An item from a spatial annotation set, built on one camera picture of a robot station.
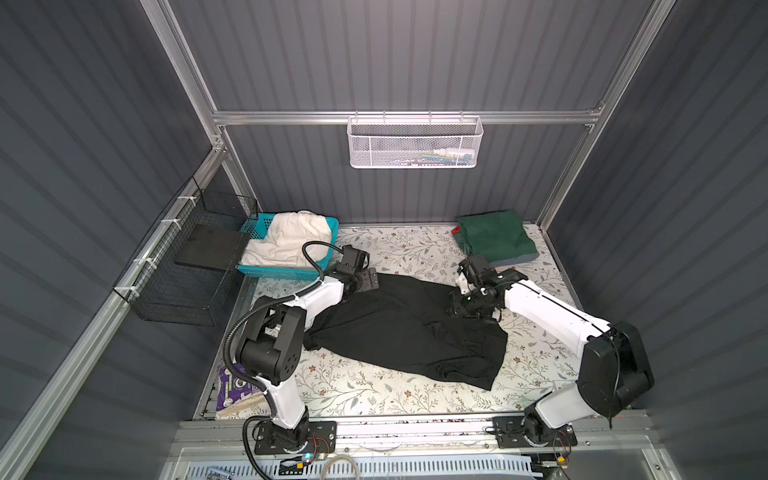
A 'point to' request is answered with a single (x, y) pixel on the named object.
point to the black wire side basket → (187, 269)
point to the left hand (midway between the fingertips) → (362, 279)
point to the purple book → (231, 388)
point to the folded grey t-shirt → (497, 264)
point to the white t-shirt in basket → (287, 234)
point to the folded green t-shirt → (495, 235)
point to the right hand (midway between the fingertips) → (456, 312)
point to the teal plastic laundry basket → (255, 231)
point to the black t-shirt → (409, 320)
